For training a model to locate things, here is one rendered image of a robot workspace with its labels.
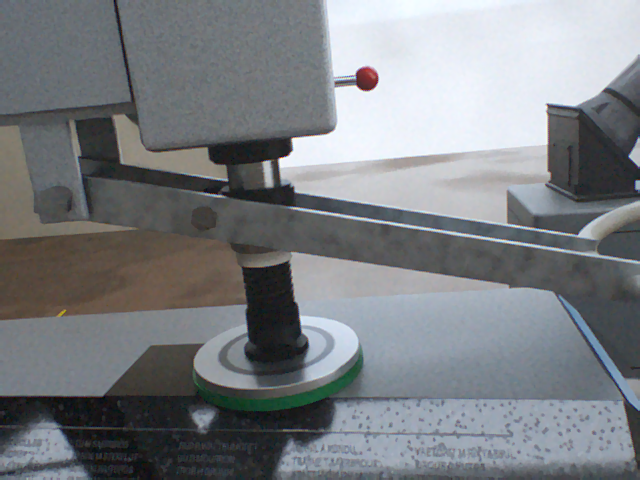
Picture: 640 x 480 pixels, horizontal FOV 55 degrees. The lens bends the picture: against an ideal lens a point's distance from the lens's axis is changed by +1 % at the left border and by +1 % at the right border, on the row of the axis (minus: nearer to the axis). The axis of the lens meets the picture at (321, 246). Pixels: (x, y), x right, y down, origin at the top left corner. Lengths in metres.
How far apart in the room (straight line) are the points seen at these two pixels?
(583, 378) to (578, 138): 1.00
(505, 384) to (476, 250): 0.16
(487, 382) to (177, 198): 0.41
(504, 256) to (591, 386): 0.17
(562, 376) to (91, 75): 0.60
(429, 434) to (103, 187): 0.45
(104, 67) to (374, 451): 0.49
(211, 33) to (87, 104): 0.14
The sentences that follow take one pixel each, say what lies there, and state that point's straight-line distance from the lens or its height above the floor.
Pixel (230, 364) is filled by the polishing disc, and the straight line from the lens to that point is 0.78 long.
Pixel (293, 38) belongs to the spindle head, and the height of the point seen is 1.26.
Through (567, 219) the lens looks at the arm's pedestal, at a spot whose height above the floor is 0.83.
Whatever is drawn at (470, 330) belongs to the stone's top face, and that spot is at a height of 0.87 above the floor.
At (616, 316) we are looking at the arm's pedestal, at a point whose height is 0.57.
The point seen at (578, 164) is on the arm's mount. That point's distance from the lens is 1.69.
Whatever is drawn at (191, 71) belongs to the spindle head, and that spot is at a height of 1.24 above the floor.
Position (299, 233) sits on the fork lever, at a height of 1.06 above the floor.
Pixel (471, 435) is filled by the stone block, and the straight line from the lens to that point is 0.71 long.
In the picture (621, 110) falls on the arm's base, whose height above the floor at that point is 1.07.
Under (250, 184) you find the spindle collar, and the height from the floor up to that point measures 1.11.
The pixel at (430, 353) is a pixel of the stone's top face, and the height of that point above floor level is 0.87.
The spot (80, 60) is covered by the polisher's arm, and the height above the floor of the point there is 1.26.
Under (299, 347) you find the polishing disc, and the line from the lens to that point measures 0.78.
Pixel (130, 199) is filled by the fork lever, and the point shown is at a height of 1.11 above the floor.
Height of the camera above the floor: 1.22
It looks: 15 degrees down
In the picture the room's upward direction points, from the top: 6 degrees counter-clockwise
